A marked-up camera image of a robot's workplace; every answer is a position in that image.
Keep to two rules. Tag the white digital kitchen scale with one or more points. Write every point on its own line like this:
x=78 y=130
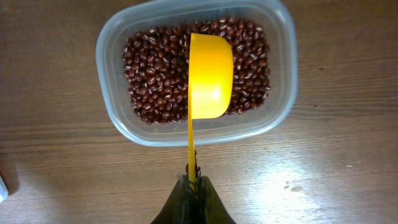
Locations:
x=3 y=190

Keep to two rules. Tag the clear plastic food container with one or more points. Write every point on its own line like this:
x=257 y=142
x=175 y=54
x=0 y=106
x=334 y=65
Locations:
x=279 y=29

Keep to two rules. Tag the red adzuki beans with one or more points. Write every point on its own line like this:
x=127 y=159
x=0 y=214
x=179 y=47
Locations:
x=156 y=68

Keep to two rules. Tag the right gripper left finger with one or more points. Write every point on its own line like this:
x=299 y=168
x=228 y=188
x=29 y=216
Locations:
x=178 y=208

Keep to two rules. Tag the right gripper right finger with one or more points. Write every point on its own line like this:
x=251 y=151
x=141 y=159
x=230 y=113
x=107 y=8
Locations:
x=208 y=207

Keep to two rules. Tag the yellow plastic measuring scoop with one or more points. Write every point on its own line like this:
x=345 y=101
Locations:
x=210 y=82

